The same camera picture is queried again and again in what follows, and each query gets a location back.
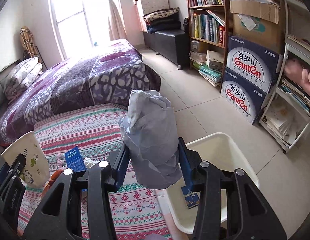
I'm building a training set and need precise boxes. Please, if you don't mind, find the right hand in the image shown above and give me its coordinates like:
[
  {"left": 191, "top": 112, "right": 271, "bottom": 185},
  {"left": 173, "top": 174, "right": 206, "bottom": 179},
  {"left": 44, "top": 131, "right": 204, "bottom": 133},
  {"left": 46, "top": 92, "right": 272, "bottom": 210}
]
[{"left": 284, "top": 59, "right": 310, "bottom": 96}]

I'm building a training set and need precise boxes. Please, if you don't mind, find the upper Ganten water carton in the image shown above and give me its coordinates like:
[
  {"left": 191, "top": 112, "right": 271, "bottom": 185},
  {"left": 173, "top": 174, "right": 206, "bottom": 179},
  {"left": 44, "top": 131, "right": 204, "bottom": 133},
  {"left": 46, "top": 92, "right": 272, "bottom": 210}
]
[{"left": 226, "top": 35, "right": 283, "bottom": 93}]

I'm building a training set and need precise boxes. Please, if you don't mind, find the ganten water carton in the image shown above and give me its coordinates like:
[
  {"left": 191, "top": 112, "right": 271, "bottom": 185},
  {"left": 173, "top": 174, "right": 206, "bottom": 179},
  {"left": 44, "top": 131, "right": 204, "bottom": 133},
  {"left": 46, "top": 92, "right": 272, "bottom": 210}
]
[
  {"left": 226, "top": 35, "right": 283, "bottom": 93},
  {"left": 221, "top": 68, "right": 271, "bottom": 124}
]

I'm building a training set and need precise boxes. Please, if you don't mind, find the blue paper medicine box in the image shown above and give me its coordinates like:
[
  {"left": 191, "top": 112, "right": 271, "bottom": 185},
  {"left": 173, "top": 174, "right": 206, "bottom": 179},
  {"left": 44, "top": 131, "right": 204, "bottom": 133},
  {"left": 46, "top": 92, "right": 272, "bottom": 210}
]
[{"left": 64, "top": 146, "right": 86, "bottom": 172}]

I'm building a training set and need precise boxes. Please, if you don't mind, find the small white paper scrap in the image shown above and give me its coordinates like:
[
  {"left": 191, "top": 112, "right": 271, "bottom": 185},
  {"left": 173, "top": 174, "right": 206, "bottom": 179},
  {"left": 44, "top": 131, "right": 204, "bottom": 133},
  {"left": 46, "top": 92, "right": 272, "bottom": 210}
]
[{"left": 84, "top": 158, "right": 100, "bottom": 169}]

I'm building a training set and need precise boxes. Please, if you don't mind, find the striped patterned table cloth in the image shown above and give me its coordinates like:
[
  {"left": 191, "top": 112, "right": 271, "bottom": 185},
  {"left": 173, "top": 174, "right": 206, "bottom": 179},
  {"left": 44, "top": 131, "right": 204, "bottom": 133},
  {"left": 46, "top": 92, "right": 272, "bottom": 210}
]
[{"left": 17, "top": 103, "right": 176, "bottom": 240}]

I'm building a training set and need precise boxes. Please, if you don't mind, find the plaid folding chair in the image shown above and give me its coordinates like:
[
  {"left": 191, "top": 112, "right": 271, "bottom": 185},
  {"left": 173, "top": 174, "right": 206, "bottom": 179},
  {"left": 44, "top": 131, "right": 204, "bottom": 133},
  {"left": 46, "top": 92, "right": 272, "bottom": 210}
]
[{"left": 20, "top": 26, "right": 47, "bottom": 69}]

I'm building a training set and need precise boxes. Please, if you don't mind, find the red sausage wrapper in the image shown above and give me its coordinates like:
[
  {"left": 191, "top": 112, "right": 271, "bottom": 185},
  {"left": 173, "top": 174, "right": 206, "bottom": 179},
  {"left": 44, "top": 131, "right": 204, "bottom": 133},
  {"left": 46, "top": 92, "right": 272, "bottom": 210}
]
[{"left": 40, "top": 169, "right": 63, "bottom": 199}]

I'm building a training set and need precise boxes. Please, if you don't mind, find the lower Ganten water carton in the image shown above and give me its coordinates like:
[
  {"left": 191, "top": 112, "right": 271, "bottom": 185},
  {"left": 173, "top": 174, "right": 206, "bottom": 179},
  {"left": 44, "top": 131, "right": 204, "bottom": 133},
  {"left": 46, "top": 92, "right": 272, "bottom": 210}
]
[{"left": 221, "top": 68, "right": 271, "bottom": 124}]

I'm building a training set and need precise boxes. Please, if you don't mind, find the black storage bench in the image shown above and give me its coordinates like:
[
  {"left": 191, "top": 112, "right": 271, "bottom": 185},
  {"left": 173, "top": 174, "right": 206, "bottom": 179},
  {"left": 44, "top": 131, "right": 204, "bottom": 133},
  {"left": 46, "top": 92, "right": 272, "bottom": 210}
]
[{"left": 143, "top": 29, "right": 190, "bottom": 69}]

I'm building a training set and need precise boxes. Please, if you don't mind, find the white metal shelf rack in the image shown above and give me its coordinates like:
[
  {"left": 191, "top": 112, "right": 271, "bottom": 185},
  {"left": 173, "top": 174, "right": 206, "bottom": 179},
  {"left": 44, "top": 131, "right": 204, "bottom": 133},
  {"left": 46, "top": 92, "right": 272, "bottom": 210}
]
[{"left": 259, "top": 0, "right": 310, "bottom": 153}]

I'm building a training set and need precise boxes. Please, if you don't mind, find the folded clothes pile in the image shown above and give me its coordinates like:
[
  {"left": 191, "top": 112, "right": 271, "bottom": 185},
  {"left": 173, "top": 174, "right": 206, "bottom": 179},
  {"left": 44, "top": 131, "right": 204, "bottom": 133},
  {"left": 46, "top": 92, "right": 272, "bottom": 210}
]
[{"left": 142, "top": 7, "right": 182, "bottom": 34}]

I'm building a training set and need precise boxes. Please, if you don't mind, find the folded floral duvet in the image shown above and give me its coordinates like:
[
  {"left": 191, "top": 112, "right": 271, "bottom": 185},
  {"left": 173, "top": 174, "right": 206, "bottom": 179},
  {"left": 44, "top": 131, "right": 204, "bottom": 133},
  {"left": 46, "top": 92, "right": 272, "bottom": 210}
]
[{"left": 3, "top": 57, "right": 43, "bottom": 101}]

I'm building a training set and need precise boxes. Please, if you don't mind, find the white patterned paper bag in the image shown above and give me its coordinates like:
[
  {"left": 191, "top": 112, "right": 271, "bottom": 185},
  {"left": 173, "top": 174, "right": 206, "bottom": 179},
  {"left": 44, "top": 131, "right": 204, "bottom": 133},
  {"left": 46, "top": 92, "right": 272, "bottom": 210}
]
[{"left": 1, "top": 131, "right": 50, "bottom": 188}]

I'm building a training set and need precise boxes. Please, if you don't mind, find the wooden bookshelf with books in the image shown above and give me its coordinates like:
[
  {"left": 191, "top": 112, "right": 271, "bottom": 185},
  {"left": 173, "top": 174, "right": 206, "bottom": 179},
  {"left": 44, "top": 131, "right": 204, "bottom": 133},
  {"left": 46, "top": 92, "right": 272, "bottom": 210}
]
[{"left": 187, "top": 0, "right": 231, "bottom": 90}]

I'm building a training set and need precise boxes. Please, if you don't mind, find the stack of books on floor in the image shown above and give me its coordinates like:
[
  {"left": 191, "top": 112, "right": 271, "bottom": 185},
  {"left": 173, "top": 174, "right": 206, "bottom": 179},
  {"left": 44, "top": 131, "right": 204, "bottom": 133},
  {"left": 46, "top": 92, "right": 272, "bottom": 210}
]
[{"left": 189, "top": 50, "right": 223, "bottom": 87}]

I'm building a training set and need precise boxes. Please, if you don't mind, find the pink curtain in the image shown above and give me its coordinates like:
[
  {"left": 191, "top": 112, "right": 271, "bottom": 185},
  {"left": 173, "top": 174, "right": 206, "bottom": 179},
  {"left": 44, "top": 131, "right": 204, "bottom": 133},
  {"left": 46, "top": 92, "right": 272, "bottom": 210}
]
[{"left": 106, "top": 0, "right": 127, "bottom": 40}]

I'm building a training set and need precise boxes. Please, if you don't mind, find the white plastic trash bin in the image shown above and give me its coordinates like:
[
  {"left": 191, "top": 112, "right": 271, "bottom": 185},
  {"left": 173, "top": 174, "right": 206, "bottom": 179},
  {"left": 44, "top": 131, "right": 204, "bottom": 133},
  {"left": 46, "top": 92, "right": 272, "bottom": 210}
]
[{"left": 166, "top": 133, "right": 259, "bottom": 235}]

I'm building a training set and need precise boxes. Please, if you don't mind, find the large white paper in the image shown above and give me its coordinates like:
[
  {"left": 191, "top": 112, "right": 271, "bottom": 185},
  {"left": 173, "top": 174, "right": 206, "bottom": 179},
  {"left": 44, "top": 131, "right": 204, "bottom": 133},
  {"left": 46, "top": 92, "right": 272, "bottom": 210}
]
[{"left": 118, "top": 90, "right": 182, "bottom": 190}]

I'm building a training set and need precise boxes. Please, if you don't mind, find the pink white striped wrapper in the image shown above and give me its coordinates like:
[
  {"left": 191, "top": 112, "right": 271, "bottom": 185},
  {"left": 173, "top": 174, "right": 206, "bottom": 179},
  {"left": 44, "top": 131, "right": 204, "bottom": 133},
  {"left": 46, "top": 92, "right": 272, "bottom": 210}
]
[{"left": 56, "top": 153, "right": 66, "bottom": 170}]

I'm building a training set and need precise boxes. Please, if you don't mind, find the brown cardboard box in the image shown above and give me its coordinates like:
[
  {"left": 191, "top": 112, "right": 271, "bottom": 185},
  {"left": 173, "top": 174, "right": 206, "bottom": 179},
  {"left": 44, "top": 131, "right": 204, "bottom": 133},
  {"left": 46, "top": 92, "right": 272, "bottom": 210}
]
[{"left": 230, "top": 0, "right": 285, "bottom": 54}]

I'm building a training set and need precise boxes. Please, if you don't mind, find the purple patterned bed quilt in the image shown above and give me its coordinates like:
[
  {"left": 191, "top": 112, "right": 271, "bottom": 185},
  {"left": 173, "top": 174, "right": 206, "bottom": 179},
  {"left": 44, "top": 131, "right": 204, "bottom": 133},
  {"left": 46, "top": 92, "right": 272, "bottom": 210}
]
[{"left": 0, "top": 39, "right": 161, "bottom": 147}]

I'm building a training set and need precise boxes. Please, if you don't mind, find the small dark blue card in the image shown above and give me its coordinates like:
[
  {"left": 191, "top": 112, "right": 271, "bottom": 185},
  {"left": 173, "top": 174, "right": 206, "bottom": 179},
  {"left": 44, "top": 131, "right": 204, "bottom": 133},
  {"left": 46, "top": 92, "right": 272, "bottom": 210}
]
[{"left": 181, "top": 186, "right": 200, "bottom": 209}]

